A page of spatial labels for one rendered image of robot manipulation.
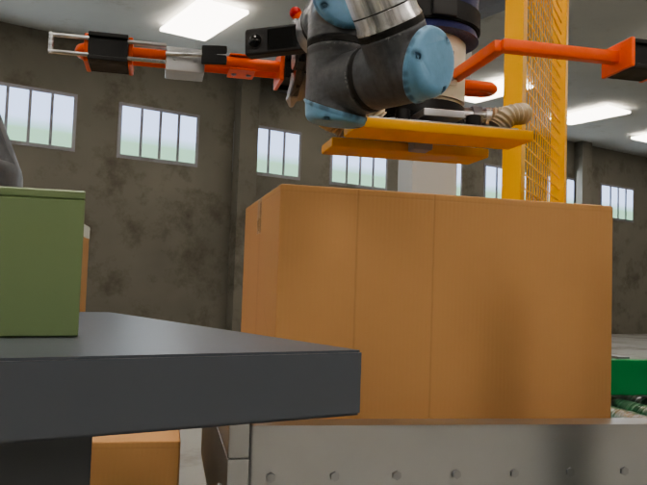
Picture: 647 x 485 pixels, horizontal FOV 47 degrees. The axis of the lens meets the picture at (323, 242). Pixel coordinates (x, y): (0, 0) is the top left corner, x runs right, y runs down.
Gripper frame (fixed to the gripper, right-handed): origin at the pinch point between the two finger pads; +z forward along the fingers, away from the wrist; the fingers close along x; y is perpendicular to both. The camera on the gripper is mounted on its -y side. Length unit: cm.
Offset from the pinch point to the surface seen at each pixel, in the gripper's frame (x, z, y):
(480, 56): -0.4, -18.6, 30.6
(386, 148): -12.7, 6.7, 21.9
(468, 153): -12.4, 6.6, 39.7
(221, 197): 86, 948, 65
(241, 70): -1.6, -0.4, -8.8
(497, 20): 277, 646, 352
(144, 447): -67, -18, -23
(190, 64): -1.7, -1.0, -18.2
